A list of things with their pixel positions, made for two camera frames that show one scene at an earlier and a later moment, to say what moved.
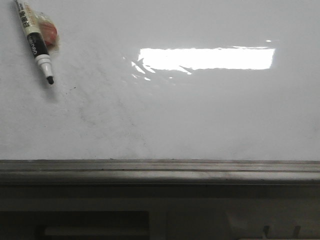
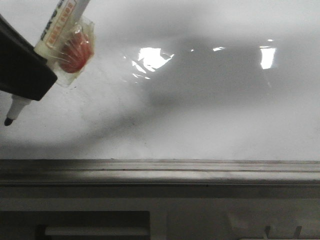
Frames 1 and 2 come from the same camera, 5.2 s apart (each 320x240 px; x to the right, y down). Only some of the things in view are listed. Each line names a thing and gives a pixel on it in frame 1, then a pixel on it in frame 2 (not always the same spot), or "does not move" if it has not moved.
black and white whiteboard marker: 37,42 -> 50,44
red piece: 47,28 -> 72,53
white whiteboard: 164,80 does not move
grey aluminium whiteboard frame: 160,172 does not move
